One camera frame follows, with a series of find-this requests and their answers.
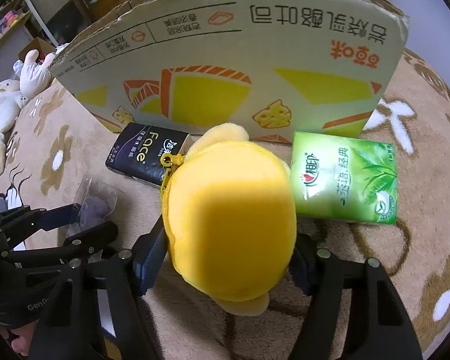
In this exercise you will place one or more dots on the black tissue pack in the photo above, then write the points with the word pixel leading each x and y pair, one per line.
pixel 146 153

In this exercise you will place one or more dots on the yellow plush toy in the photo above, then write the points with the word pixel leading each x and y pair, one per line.
pixel 228 213

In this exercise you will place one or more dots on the printed cardboard box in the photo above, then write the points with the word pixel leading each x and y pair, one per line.
pixel 228 63

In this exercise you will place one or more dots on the small brown cardboard box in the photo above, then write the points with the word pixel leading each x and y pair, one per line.
pixel 37 47

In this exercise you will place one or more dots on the wooden display shelf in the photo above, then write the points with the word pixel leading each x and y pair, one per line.
pixel 3 26

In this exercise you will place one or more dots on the green tissue pack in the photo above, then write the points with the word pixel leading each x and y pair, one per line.
pixel 345 180

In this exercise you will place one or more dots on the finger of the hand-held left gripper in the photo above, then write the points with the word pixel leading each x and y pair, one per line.
pixel 86 239
pixel 52 217

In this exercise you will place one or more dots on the white and tan cow plush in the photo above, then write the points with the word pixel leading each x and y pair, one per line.
pixel 2 112

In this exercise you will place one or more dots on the clear plastic bag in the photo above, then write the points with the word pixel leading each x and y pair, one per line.
pixel 97 204

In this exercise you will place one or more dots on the person's left hand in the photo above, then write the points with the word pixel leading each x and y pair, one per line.
pixel 20 339

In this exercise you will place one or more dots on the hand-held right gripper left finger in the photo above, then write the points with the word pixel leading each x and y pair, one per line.
pixel 150 258

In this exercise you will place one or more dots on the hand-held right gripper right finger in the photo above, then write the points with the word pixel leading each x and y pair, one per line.
pixel 303 262

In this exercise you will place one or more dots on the row of small figurines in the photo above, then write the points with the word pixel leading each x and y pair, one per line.
pixel 5 18

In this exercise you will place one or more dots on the beige flower blanket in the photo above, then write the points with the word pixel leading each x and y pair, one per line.
pixel 378 270

